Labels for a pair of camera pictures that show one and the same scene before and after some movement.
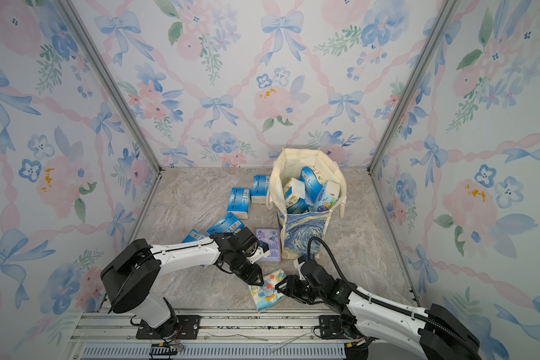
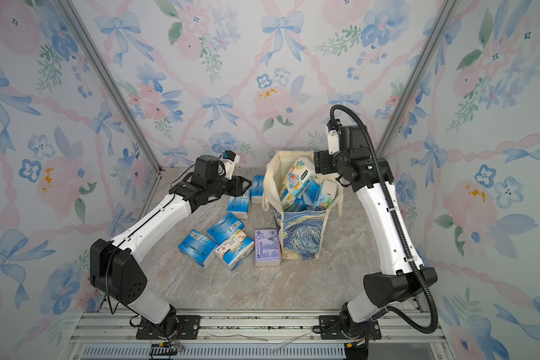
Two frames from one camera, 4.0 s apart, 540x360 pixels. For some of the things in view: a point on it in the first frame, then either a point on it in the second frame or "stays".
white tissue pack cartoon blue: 328,195 stays
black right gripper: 292,281 to 323,159
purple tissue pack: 271,236 stays
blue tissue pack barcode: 239,202 stays
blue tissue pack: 229,223 stays
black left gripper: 253,276 to 238,184
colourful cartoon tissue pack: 266,295 to 301,171
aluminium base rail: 225,327 stays
